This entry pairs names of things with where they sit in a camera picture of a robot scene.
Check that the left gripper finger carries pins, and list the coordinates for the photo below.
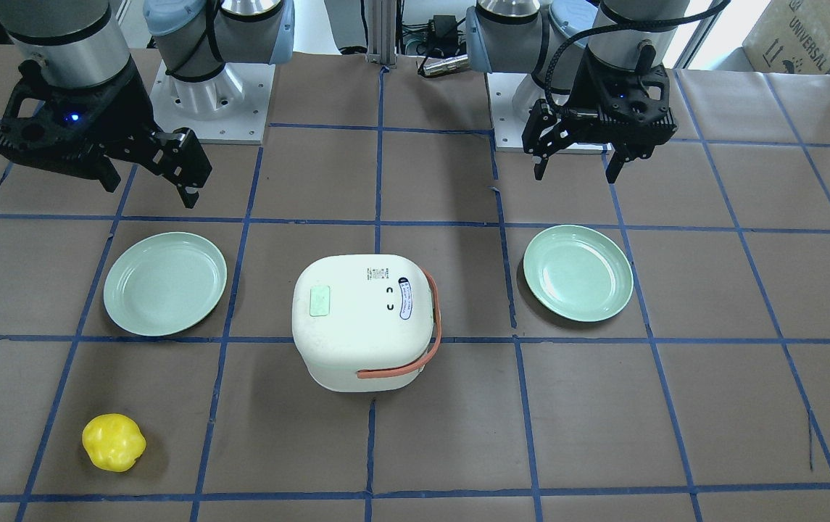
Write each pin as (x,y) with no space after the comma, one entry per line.
(543,135)
(622,154)

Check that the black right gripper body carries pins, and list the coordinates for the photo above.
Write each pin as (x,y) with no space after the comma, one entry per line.
(119,104)

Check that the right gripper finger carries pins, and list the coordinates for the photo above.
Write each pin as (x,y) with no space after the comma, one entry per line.
(179,158)
(104,170)

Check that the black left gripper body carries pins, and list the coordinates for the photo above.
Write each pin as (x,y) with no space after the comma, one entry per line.
(580,88)

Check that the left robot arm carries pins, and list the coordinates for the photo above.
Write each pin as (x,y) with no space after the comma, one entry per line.
(548,41)

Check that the green plate near right arm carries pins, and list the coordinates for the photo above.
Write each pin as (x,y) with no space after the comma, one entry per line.
(165,284)

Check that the green plate near left arm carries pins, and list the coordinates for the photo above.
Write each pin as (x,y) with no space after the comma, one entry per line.
(578,273)

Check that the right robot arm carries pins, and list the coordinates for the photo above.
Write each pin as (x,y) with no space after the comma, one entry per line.
(80,43)

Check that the white rice cooker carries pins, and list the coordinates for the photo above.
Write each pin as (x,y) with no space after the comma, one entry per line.
(366,322)

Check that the black power adapter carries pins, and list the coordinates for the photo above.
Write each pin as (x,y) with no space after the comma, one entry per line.
(443,30)

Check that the cardboard box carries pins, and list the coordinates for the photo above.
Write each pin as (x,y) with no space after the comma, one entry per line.
(791,37)

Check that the yellow toy bell pepper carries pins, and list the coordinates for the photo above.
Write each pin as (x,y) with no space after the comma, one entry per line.
(113,442)

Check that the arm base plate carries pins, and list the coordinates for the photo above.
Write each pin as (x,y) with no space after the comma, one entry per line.
(231,108)
(511,98)

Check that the aluminium frame post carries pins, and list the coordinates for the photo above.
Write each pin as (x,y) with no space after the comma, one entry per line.
(382,31)

